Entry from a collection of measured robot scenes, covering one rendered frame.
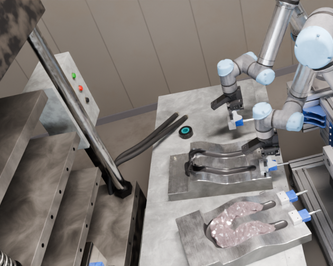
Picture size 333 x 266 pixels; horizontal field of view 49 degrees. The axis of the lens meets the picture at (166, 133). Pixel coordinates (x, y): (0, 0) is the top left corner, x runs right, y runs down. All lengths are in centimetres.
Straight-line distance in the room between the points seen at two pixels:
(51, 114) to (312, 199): 162
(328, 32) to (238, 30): 223
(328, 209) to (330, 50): 142
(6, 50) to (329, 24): 97
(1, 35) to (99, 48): 221
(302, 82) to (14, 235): 120
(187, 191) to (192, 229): 25
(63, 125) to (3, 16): 76
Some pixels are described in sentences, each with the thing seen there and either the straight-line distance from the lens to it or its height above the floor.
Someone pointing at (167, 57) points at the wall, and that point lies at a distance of 343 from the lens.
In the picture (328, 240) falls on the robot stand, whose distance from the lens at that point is 234.
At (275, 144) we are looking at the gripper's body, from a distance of 167.
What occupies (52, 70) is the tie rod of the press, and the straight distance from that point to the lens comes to 152.
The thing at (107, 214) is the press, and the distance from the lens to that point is 199.
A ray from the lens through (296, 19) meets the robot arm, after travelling 189.
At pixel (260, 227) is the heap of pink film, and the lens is 160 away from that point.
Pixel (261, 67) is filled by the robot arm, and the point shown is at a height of 130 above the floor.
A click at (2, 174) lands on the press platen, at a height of 154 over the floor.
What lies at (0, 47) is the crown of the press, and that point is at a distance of 120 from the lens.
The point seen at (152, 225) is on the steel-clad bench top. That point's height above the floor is 80.
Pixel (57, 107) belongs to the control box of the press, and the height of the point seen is 136.
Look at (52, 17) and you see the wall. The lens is 330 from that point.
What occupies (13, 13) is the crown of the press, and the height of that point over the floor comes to 190.
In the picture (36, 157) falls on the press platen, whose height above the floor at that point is 129.
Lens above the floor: 226
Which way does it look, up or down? 41 degrees down
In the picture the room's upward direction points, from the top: 21 degrees counter-clockwise
